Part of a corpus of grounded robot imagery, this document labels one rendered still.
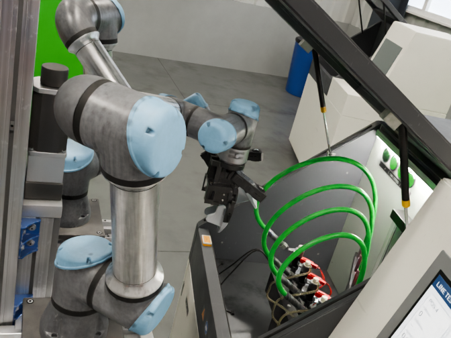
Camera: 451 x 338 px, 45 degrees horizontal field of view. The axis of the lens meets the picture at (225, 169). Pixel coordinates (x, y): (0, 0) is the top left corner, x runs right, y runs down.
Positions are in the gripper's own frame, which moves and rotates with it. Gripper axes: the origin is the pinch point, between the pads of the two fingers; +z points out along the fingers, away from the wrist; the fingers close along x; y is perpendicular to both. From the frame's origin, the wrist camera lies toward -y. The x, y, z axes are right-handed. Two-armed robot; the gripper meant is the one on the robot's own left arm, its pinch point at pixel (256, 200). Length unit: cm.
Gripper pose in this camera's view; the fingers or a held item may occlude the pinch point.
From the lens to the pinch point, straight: 156.3
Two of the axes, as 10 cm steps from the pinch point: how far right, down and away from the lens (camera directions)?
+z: 5.0, 8.5, 1.5
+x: -0.2, 1.9, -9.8
